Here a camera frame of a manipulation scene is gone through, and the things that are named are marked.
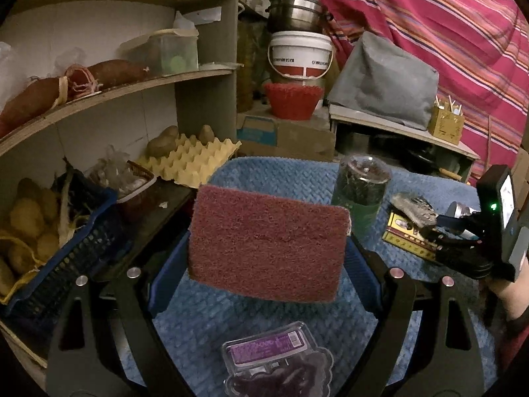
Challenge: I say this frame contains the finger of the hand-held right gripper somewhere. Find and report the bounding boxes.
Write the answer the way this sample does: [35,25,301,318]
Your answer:
[434,242,494,279]
[436,214,483,237]

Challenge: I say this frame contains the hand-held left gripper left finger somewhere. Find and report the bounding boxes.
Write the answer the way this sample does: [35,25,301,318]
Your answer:
[45,227,195,397]

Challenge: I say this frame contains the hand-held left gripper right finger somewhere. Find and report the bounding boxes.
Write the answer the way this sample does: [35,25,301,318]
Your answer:
[335,234,486,397]

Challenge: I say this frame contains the maroon scouring pad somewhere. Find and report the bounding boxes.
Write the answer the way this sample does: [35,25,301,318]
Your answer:
[188,185,352,303]

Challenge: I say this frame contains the person's right forearm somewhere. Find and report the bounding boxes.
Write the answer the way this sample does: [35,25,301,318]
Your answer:
[494,279,529,377]

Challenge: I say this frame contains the silver patterned wrapper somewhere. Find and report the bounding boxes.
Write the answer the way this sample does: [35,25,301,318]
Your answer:
[390,192,439,229]

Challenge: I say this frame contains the flat yellow box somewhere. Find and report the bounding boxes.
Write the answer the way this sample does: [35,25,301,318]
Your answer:
[381,212,443,262]

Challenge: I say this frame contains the green lidded jar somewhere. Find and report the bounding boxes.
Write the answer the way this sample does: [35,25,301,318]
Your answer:
[332,155,391,243]

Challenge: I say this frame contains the black pan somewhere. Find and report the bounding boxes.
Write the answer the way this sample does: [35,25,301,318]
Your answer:
[409,145,449,168]

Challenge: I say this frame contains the small red basket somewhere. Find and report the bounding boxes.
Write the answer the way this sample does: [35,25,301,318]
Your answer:
[116,161,158,218]

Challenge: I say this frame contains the blue plastic crate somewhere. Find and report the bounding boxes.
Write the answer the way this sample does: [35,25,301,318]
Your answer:
[0,169,125,319]

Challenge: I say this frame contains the yellow wooden box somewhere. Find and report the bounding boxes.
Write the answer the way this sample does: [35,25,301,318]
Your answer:
[428,95,466,145]

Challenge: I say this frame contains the low wooden cabinet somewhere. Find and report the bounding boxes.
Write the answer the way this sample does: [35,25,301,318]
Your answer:
[328,103,482,183]

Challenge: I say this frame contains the yellow egg tray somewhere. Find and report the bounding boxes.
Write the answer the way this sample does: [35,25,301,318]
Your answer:
[136,132,242,189]

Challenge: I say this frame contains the blue table mat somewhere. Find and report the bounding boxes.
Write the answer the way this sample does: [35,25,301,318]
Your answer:
[120,156,501,397]

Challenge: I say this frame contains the purple blister pack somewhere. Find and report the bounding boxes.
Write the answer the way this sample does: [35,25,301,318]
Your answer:
[220,322,335,397]

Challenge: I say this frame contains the potatoes in yellow net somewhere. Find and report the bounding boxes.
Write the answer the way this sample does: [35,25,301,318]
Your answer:
[0,178,62,298]

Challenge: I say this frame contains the cardboard box with blue label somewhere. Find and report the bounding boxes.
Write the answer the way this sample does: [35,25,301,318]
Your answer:
[236,111,336,162]

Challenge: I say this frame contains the grey fabric cover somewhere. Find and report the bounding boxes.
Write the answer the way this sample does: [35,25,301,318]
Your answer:
[326,31,439,130]

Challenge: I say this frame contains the wooden shelf unit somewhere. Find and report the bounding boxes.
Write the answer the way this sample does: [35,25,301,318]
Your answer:
[0,0,244,389]

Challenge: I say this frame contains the red plastic basket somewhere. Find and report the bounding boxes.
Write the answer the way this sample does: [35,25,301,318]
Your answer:
[263,83,325,120]

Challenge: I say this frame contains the pink striped cloth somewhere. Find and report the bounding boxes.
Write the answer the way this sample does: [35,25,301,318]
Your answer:
[306,0,529,183]

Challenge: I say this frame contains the red sweet potato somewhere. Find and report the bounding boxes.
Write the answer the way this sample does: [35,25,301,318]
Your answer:
[87,60,150,89]
[0,76,67,130]

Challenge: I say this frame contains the pink net bag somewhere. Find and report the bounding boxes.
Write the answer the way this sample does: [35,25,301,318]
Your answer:
[64,64,102,100]

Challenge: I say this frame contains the clear plastic container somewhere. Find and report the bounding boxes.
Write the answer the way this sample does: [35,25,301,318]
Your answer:
[120,29,199,76]

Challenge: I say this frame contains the white plastic bucket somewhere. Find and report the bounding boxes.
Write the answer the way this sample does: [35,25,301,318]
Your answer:
[268,31,335,80]

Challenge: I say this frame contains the stacked steel pots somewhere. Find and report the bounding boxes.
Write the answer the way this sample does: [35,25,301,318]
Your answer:
[264,0,333,34]

